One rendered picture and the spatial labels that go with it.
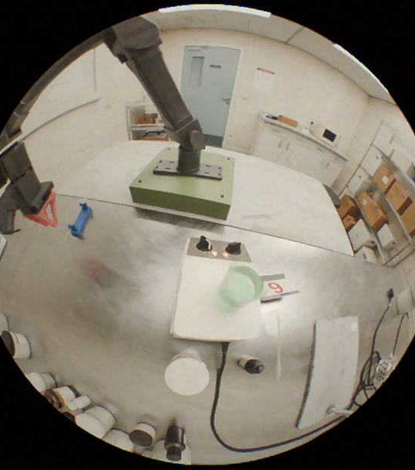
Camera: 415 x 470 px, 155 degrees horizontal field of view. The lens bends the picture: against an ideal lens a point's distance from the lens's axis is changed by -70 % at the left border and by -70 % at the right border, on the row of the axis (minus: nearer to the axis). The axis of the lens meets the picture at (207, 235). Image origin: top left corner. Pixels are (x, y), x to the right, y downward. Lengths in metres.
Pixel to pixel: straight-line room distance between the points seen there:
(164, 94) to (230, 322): 0.40
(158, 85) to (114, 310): 0.43
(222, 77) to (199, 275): 2.95
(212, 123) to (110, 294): 2.99
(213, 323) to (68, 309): 0.32
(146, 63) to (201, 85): 2.74
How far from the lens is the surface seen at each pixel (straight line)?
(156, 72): 0.33
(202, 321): 0.21
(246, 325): 0.23
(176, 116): 0.36
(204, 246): 0.29
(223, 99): 2.99
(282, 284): 0.35
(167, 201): 0.41
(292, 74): 3.16
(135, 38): 0.31
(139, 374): 0.33
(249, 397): 0.36
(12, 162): 0.34
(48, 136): 1.64
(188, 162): 0.42
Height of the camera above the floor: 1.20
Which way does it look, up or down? 54 degrees down
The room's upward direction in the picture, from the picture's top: 11 degrees clockwise
